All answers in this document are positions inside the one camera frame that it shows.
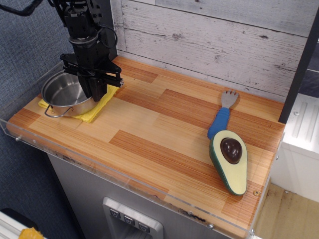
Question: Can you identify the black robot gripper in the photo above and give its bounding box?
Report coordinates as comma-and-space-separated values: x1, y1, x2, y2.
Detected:
60, 40, 124, 102

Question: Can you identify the stainless steel pot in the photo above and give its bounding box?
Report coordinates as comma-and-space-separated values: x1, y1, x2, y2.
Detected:
41, 71, 98, 118

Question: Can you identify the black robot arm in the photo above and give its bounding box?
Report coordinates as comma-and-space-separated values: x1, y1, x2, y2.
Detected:
49, 0, 123, 102

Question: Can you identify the yellow folded cloth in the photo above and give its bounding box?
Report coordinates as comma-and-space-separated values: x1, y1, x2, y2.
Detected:
38, 85, 120, 123

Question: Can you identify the clear acrylic table guard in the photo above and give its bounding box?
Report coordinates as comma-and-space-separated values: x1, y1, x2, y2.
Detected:
0, 34, 286, 239

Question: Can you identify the grey toy fridge dispenser panel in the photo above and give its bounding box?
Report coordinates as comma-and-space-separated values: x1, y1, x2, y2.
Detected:
103, 197, 164, 239

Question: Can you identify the toy avocado half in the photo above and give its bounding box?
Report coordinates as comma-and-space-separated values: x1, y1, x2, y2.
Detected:
209, 130, 248, 196

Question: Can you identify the white ribbed box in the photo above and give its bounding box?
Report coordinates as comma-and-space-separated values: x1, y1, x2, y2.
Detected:
270, 94, 319, 202

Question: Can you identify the black left vertical post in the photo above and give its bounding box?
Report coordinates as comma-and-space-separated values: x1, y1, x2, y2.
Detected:
97, 0, 117, 60

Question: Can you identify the black vertical post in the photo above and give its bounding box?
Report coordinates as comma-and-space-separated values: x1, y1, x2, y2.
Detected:
97, 0, 117, 60
278, 9, 319, 123

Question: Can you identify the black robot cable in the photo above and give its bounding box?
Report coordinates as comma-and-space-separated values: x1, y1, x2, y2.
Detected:
0, 0, 44, 18

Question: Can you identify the blue handled metal fork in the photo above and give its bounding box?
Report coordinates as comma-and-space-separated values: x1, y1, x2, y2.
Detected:
207, 90, 239, 140

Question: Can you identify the black right vertical post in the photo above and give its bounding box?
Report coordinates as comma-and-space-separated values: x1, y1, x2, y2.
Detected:
278, 9, 319, 123

